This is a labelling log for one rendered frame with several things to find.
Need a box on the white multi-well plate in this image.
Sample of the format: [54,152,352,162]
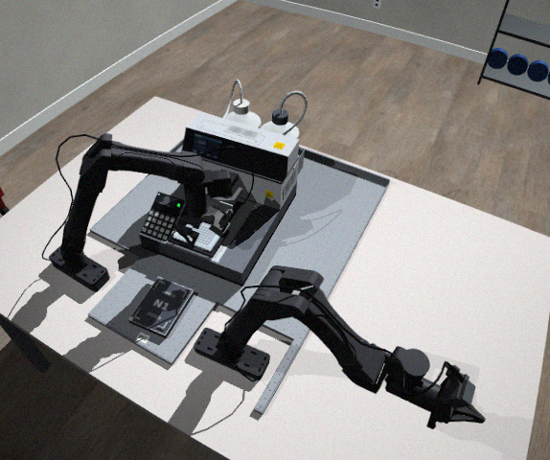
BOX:
[173,222,220,252]

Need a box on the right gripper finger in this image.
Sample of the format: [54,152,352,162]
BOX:
[450,406,485,424]
[467,405,486,420]

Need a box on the white plastic bottle with cap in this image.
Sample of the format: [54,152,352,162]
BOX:
[226,99,261,128]

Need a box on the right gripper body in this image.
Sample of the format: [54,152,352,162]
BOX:
[409,365,464,429]

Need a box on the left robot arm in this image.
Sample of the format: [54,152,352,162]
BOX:
[49,133,232,287]

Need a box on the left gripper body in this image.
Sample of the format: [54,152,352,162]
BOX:
[175,197,233,235]

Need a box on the black raised edge strip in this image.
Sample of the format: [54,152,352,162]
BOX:
[170,139,390,184]

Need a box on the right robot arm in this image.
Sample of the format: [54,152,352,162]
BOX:
[194,265,430,401]

